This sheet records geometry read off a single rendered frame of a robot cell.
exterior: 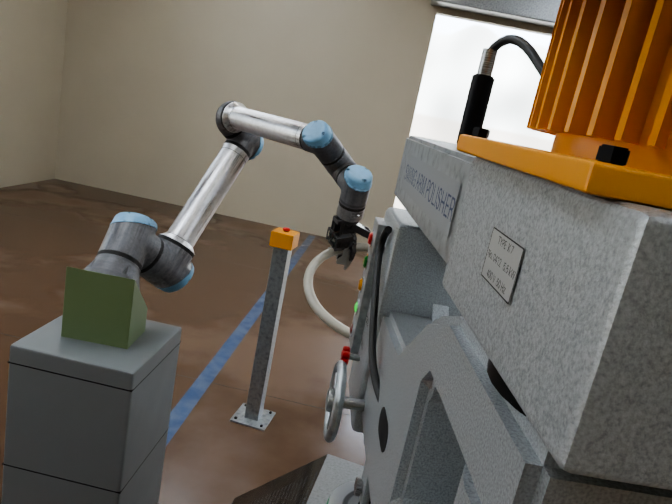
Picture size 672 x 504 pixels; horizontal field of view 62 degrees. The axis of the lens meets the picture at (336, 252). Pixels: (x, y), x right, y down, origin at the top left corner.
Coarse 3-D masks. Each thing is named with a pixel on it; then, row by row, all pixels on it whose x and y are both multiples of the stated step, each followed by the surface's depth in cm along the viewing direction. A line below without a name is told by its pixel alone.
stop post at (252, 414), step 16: (272, 240) 283; (288, 240) 281; (272, 256) 287; (288, 256) 288; (272, 272) 289; (272, 288) 291; (272, 304) 292; (272, 320) 294; (272, 336) 296; (256, 352) 300; (272, 352) 304; (256, 368) 302; (256, 384) 304; (256, 400) 306; (240, 416) 310; (256, 416) 308; (272, 416) 316
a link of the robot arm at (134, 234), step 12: (120, 216) 192; (132, 216) 191; (144, 216) 194; (108, 228) 192; (120, 228) 188; (132, 228) 189; (144, 228) 192; (156, 228) 198; (108, 240) 187; (120, 240) 186; (132, 240) 188; (144, 240) 191; (156, 240) 197; (132, 252) 187; (144, 252) 191; (156, 252) 196; (144, 264) 194
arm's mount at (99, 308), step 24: (72, 288) 178; (96, 288) 178; (120, 288) 178; (72, 312) 180; (96, 312) 180; (120, 312) 180; (144, 312) 193; (72, 336) 182; (96, 336) 182; (120, 336) 182
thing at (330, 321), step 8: (360, 248) 197; (320, 256) 187; (328, 256) 190; (312, 264) 183; (312, 272) 180; (304, 280) 177; (312, 280) 178; (304, 288) 175; (312, 288) 174; (312, 296) 171; (312, 304) 169; (320, 304) 169; (320, 312) 167; (328, 320) 165; (336, 320) 165; (336, 328) 163; (344, 328) 163; (344, 336) 163
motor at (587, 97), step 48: (576, 0) 37; (624, 0) 34; (576, 48) 36; (624, 48) 33; (576, 96) 35; (624, 96) 34; (480, 144) 46; (576, 144) 38; (624, 144) 35; (624, 192) 27
